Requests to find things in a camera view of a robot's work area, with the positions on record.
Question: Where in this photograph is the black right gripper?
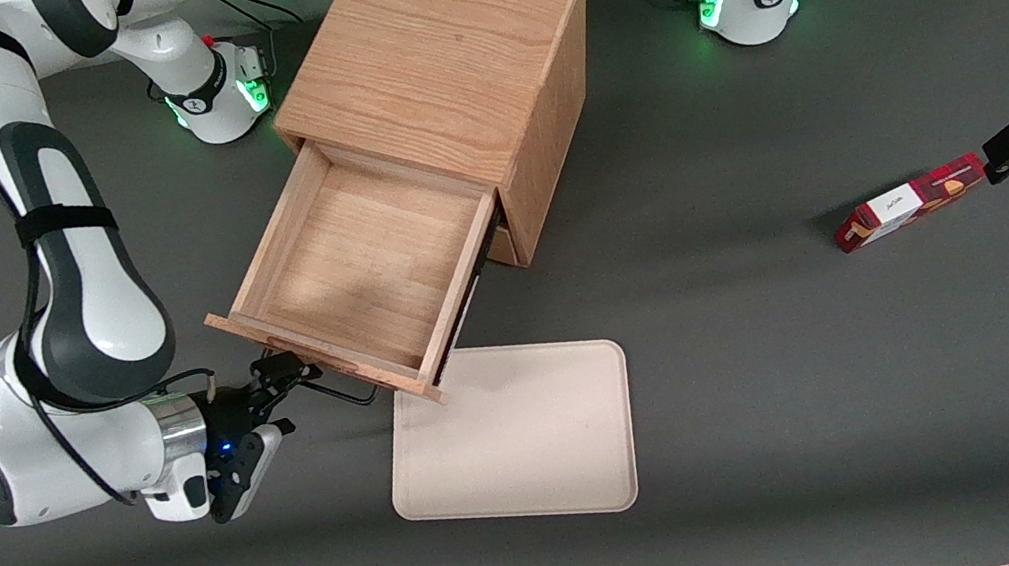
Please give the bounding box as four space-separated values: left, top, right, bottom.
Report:
189 346 345 525

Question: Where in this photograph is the wooden drawer with black handle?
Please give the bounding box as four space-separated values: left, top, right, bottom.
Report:
483 219 523 272
179 114 531 440

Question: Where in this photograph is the oak wooden drawer cabinet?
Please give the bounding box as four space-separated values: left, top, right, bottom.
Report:
254 0 630 304

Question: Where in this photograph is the red cookie box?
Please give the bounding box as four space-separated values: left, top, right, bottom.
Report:
825 150 997 256

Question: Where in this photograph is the beige plastic tray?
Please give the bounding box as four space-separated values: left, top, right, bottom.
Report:
370 322 650 548

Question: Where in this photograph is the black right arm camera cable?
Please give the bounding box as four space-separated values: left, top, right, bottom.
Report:
0 0 237 528

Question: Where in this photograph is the black right base cable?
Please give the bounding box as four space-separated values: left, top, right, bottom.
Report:
200 0 313 89

